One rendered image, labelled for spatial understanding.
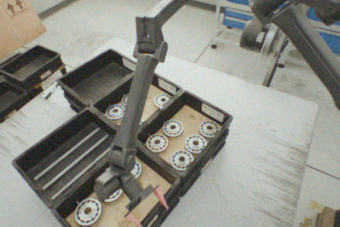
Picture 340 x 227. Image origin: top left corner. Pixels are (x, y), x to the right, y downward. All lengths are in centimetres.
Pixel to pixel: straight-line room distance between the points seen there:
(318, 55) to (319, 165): 175
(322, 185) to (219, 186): 118
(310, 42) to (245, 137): 84
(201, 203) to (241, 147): 38
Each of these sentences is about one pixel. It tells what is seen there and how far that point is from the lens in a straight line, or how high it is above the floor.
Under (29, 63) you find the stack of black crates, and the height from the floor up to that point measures 49.
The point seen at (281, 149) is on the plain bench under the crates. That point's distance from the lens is 144.
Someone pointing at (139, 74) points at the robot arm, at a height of 132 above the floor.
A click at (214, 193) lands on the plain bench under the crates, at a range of 124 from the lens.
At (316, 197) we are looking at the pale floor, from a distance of 222.
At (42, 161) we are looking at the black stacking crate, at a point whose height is 83.
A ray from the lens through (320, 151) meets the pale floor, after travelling 246.
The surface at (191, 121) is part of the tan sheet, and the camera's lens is 128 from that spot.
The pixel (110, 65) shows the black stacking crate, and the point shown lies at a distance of 166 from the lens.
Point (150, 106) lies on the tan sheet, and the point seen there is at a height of 83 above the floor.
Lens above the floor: 184
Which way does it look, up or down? 48 degrees down
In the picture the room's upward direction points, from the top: 2 degrees counter-clockwise
